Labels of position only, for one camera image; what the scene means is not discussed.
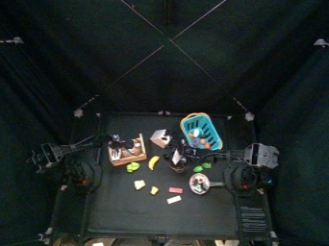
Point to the yellow toy block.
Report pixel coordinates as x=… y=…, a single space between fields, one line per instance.
x=139 y=184

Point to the white flat toy block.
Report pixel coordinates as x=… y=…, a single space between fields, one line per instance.
x=174 y=199

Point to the small orange toy piece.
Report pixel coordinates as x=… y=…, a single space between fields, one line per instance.
x=208 y=145
x=190 y=135

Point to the green toy vegetable piece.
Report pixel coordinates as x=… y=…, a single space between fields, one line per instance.
x=198 y=168
x=129 y=168
x=135 y=165
x=206 y=165

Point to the small yellow toy piece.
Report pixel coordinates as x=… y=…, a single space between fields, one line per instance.
x=154 y=190

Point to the pink toy block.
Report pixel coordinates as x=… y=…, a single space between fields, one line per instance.
x=175 y=190

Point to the white toy egg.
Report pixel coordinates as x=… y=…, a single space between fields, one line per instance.
x=197 y=132

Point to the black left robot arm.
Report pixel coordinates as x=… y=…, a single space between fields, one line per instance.
x=72 y=147

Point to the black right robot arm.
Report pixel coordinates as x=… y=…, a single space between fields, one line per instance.
x=261 y=155

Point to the teal toy shopping basket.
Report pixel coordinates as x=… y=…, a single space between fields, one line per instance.
x=212 y=128

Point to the purple toy piece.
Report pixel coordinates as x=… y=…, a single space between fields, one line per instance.
x=196 y=142

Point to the grey frame corner bracket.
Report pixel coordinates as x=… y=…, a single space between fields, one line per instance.
x=16 y=40
x=320 y=42
x=249 y=116
x=78 y=112

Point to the wooden toy tray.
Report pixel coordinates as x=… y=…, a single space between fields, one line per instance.
x=129 y=157

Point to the small wooden white box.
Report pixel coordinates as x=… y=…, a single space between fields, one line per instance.
x=161 y=138

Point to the yellow toy banana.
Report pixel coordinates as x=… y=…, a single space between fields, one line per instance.
x=154 y=162

